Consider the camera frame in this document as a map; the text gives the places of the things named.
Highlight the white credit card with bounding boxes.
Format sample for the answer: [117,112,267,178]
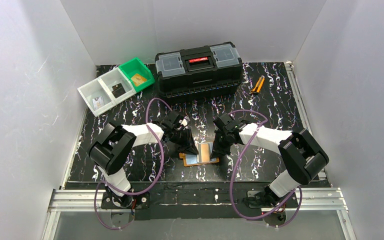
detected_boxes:
[92,96,105,111]

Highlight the orange card holder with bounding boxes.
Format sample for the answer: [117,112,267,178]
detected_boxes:
[179,142,220,167]

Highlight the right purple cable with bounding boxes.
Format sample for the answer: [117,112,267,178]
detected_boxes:
[226,109,303,229]

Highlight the aluminium frame rail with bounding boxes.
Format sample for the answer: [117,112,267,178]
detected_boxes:
[42,62,356,240]

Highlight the gold credit card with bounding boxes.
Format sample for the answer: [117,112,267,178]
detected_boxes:
[130,73,148,87]

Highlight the white plastic bin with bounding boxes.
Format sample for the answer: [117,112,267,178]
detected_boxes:
[98,67,136,106]
[77,78,115,117]

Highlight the left white plastic bin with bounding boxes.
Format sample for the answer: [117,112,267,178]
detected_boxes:
[77,78,115,117]

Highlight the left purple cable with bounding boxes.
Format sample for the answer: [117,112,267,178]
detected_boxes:
[93,97,174,231]

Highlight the middle white plastic bin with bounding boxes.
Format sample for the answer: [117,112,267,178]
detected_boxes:
[98,67,136,106]

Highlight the green plastic bin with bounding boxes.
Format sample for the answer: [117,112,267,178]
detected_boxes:
[118,57,155,93]

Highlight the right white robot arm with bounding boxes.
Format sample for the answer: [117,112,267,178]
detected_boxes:
[211,114,329,202]

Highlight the black credit card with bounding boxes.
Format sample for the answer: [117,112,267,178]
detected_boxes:
[111,84,126,98]

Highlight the orange utility knife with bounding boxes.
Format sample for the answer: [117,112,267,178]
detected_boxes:
[250,75,265,95]

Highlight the black toolbox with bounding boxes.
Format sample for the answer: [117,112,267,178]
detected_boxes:
[155,41,243,103]

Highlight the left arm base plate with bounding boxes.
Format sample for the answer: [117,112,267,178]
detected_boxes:
[100,191,150,209]

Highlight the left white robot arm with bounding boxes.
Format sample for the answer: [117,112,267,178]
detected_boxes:
[88,110,199,197]

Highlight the purple cable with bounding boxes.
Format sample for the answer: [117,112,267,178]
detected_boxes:
[226,109,303,229]
[93,97,174,231]

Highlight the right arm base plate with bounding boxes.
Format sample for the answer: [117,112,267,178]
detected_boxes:
[243,190,299,210]

